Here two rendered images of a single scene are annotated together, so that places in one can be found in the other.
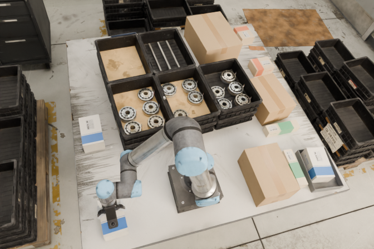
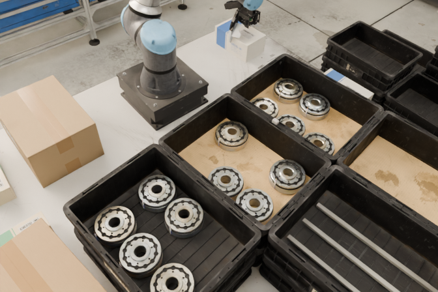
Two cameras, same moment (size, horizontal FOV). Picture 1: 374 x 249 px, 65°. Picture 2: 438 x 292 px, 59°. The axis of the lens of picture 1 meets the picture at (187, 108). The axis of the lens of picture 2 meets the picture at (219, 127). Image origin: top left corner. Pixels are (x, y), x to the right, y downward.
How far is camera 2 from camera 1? 189 cm
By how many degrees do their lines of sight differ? 77
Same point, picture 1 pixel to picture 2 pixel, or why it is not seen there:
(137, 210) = (218, 58)
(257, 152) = (69, 126)
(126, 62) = (420, 206)
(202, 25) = not seen: outside the picture
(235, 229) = not seen: hidden behind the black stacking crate
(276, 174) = (31, 106)
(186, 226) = not seen: hidden behind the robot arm
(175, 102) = (257, 163)
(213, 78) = (210, 267)
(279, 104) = (12, 253)
